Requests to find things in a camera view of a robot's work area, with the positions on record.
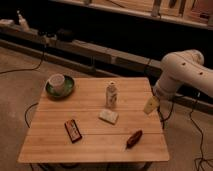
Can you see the dark round object on ledge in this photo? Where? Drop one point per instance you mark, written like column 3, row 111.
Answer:
column 65, row 35

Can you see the red black candy box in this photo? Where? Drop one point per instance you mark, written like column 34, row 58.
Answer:
column 73, row 130

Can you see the white cup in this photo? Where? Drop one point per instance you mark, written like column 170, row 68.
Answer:
column 57, row 81

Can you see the wooden table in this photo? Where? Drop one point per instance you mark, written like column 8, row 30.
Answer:
column 47, row 140

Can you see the white patterned bottle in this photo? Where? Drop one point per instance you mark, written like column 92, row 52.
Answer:
column 111, row 95

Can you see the white sponge block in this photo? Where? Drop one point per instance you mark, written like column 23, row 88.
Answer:
column 108, row 116

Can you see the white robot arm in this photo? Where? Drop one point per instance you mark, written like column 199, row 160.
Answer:
column 178, row 68

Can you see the pale yellow end tool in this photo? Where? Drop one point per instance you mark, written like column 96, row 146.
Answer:
column 151, row 105

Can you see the white spray bottle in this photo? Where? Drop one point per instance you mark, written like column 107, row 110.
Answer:
column 23, row 22

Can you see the green saucer plate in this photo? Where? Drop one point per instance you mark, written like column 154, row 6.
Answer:
column 68, row 88

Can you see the red brown pocket tool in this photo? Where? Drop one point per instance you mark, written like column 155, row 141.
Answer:
column 133, row 139

